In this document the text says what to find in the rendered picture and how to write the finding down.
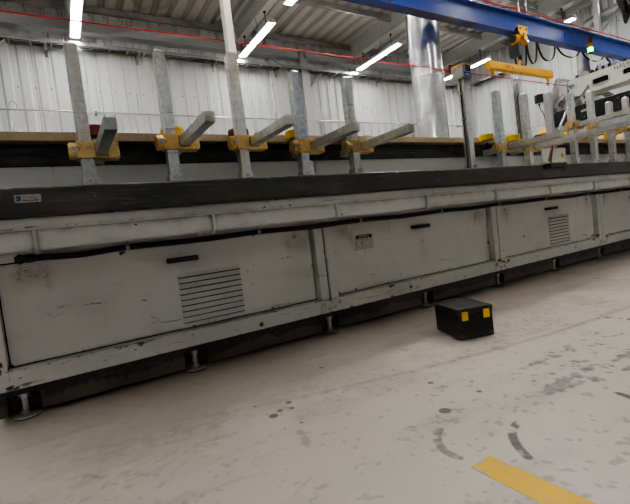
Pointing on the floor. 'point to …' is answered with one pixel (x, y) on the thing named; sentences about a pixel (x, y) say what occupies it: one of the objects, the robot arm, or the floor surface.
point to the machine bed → (255, 267)
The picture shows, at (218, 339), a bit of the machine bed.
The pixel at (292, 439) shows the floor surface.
